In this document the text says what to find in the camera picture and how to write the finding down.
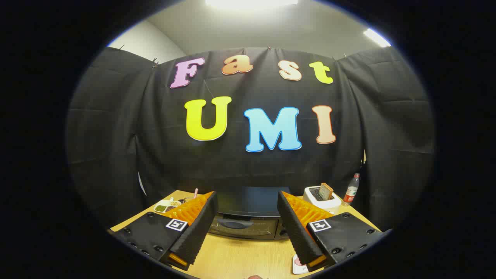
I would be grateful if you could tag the white pop-up toaster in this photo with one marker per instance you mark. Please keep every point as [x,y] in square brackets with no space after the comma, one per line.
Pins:
[331,202]

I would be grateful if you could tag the brown bread slice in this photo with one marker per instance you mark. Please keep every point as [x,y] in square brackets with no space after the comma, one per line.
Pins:
[326,192]

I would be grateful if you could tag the white divided snack tray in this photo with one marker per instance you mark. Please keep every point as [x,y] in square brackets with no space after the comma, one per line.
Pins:
[164,206]

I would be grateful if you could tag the ceiling light panel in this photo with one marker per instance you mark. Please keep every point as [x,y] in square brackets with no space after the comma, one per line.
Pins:
[252,3]
[376,37]

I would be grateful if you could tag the clear plastic water bottle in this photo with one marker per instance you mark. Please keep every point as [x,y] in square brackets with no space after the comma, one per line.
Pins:
[351,192]

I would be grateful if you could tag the black toaster oven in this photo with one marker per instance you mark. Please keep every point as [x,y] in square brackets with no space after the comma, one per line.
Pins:
[248,201]

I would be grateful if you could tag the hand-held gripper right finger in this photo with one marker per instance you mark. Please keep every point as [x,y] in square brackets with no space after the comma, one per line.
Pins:
[296,232]

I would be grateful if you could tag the white square floral plate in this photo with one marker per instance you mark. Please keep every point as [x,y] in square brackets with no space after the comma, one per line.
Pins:
[297,267]

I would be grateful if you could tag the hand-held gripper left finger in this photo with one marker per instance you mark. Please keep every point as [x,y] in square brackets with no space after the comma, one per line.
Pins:
[197,229]

